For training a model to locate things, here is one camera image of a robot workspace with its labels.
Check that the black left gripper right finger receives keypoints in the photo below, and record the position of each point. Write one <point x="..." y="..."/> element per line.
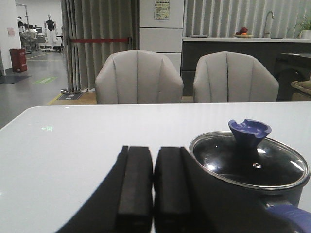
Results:
<point x="189" y="200"/>

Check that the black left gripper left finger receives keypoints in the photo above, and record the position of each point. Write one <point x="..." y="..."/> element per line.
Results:
<point x="122" y="203"/>

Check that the glass lid with blue knob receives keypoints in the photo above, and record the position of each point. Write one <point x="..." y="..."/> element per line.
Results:
<point x="247" y="157"/>

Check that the dark blue saucepan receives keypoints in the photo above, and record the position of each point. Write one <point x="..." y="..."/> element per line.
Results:
<point x="281" y="209"/>

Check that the right grey upholstered chair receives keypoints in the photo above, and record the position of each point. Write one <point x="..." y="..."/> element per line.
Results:
<point x="233" y="77"/>

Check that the grey upholstered chair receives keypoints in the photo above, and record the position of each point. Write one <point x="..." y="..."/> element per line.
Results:
<point x="233" y="77"/>
<point x="138" y="77"/>

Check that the left grey upholstered chair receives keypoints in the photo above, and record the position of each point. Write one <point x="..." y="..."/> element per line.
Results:
<point x="138" y="77"/>

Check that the red barrier belt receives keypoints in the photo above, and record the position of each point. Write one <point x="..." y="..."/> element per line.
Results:
<point x="99" y="40"/>

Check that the dark kitchen counter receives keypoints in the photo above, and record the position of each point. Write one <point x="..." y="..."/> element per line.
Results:
<point x="264" y="49"/>

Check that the fruit plate on counter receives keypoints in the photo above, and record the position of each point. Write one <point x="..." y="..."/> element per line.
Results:
<point x="243" y="33"/>

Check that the white refrigerator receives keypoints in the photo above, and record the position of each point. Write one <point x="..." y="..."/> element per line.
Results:
<point x="161" y="28"/>

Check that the red bin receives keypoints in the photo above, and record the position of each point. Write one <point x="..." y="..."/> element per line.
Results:
<point x="18" y="59"/>

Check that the chrome faucet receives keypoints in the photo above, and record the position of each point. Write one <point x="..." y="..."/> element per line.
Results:
<point x="268" y="24"/>

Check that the grey curtain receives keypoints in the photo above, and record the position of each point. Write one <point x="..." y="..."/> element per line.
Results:
<point x="96" y="19"/>

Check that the white mannequin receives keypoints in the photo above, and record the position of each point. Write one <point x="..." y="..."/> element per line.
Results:
<point x="50" y="32"/>

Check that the potted green plant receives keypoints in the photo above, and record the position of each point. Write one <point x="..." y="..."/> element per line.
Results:
<point x="304" y="25"/>

